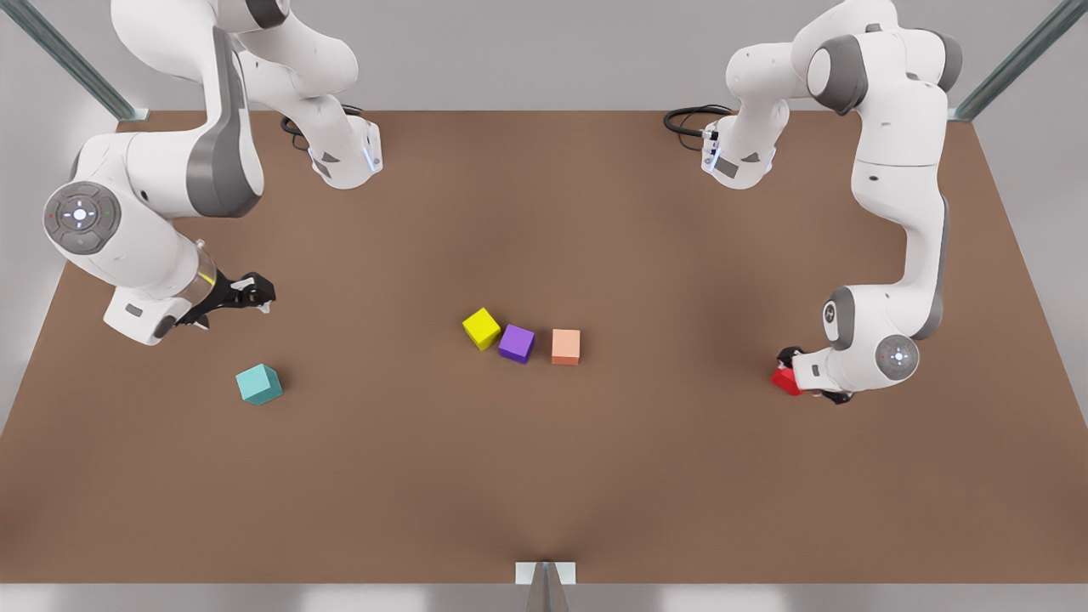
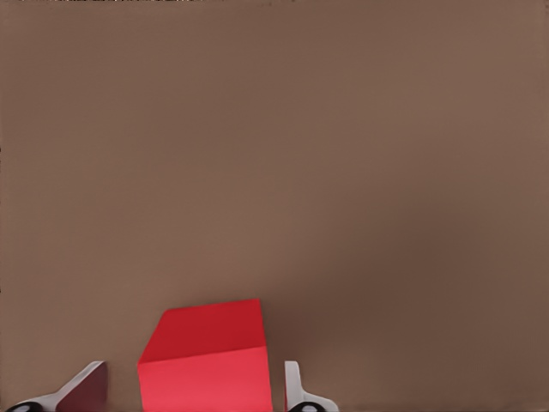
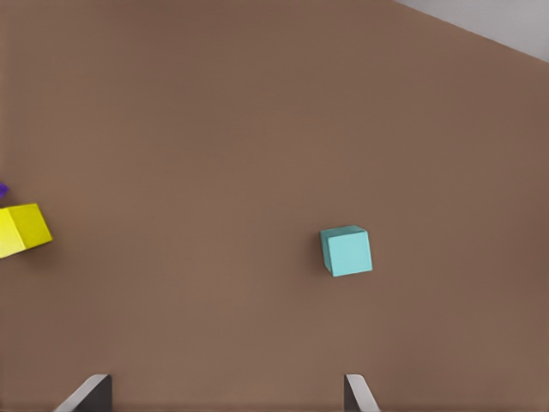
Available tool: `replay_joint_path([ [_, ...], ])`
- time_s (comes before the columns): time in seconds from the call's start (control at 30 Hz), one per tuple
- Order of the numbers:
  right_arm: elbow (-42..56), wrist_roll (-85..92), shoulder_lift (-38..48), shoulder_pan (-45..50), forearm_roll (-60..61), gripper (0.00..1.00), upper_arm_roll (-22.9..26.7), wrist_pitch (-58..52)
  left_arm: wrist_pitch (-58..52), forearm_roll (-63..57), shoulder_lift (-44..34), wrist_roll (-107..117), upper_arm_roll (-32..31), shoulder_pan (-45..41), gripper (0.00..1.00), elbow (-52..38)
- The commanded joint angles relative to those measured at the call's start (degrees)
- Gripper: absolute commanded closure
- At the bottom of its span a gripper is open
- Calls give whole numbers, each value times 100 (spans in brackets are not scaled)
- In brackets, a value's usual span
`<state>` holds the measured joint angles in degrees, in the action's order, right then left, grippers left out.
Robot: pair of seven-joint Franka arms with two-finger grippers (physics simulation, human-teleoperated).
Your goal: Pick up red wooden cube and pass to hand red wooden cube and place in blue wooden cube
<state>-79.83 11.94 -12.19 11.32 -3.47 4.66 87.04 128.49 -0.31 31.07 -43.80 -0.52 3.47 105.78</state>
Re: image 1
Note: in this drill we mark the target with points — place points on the red wooden cube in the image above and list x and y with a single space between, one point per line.
786 380

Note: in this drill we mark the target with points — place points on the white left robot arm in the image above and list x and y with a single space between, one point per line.
892 170

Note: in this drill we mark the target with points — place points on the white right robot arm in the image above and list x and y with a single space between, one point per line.
161 161

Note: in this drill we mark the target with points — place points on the teal wooden cube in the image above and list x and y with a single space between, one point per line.
258 384

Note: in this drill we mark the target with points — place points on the orange wooden cube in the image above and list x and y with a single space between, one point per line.
565 347

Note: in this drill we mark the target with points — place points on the yellow wooden cube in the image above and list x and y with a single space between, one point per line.
482 328

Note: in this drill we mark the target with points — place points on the purple wooden cube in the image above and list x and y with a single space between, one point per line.
516 343

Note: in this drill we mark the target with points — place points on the silver frame post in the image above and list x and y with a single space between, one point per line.
72 58
1016 59
545 586

